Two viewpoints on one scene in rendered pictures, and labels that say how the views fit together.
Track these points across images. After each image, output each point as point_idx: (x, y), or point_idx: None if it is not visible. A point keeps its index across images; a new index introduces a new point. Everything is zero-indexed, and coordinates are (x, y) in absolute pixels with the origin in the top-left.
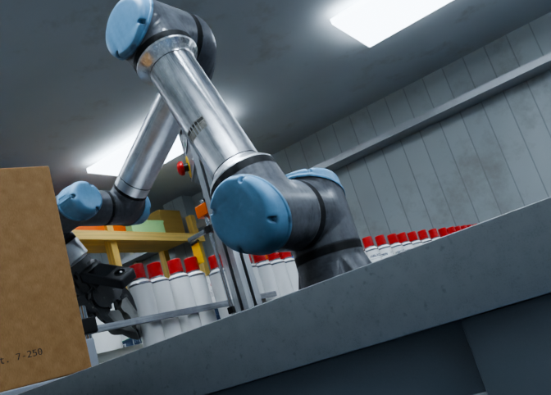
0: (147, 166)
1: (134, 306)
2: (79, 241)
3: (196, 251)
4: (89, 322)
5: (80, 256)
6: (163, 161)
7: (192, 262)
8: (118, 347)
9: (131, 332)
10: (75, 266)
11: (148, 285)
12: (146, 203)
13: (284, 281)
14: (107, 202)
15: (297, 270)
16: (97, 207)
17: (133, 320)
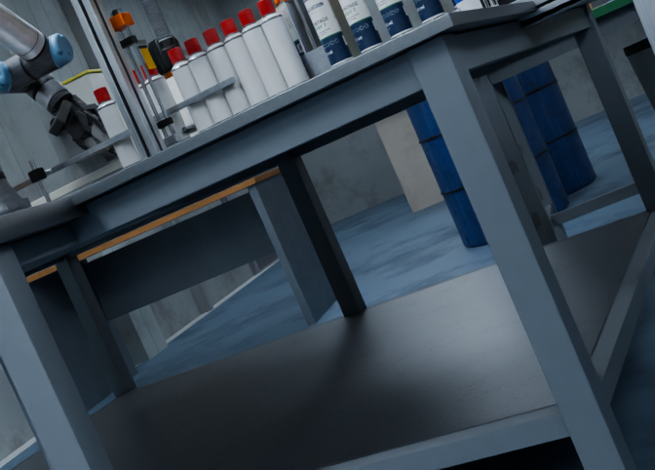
0: (3, 44)
1: (101, 131)
2: (48, 86)
3: (147, 56)
4: (32, 175)
5: (48, 102)
6: (9, 34)
7: (142, 70)
8: (191, 122)
9: (104, 153)
10: (49, 110)
11: (103, 110)
12: (51, 52)
13: (252, 56)
14: (18, 69)
15: (272, 32)
16: (3, 84)
17: (90, 150)
